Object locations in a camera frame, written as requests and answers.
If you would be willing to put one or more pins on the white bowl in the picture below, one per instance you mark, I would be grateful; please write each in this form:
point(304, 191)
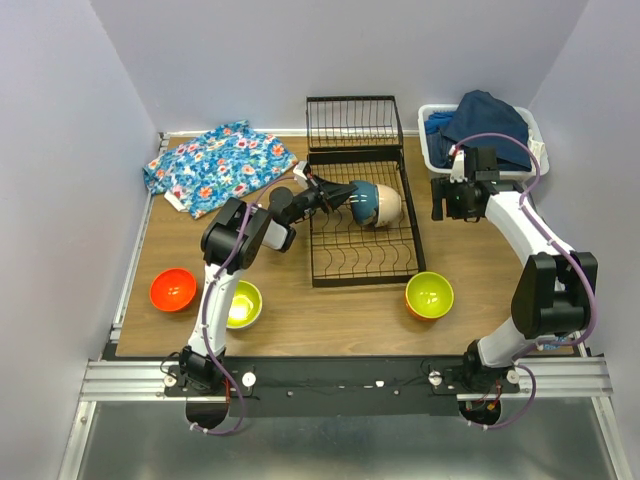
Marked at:
point(389, 206)

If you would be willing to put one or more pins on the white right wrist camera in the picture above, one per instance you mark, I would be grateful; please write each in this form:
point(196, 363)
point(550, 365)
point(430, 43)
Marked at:
point(458, 157)

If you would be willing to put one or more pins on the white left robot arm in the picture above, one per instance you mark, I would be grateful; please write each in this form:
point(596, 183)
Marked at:
point(230, 244)

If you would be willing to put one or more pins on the aluminium frame rail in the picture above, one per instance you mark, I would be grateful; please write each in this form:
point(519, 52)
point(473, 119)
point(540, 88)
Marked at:
point(548, 377)

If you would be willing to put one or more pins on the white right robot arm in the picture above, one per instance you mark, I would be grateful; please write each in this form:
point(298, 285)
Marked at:
point(555, 295)

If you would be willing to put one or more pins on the black wire dish rack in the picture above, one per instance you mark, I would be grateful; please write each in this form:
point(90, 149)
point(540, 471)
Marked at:
point(373, 238)

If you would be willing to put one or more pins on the dark blue jeans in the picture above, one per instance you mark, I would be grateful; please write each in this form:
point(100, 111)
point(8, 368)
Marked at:
point(478, 112)

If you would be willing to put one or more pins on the blue floral cloth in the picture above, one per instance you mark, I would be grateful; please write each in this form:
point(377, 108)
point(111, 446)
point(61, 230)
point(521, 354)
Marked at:
point(230, 161)

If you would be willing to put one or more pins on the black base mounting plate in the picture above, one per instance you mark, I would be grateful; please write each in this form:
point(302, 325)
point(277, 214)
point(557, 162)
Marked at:
point(342, 386)

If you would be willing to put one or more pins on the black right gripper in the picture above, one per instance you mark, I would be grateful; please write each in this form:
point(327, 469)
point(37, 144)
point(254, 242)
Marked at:
point(442, 188)

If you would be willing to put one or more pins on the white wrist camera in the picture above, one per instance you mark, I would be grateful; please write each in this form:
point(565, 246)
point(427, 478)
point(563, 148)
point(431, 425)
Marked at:
point(458, 157)
point(302, 174)

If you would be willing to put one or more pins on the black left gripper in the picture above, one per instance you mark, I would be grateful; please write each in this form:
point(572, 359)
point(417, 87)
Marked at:
point(328, 197)

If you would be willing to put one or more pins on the dark glazed bowl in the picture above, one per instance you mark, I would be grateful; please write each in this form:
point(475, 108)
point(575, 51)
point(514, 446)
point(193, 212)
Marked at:
point(364, 203)

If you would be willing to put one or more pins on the yellow-green bowl left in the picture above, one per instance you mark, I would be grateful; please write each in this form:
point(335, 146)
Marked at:
point(246, 306)

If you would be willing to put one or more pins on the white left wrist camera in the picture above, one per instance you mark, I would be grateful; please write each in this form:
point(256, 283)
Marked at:
point(302, 174)

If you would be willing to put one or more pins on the green orange bowl right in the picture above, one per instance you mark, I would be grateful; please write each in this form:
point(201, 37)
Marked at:
point(429, 296)

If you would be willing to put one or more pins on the blue triangle pattern bowl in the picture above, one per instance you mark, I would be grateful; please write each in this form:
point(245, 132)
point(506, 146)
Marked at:
point(559, 344)

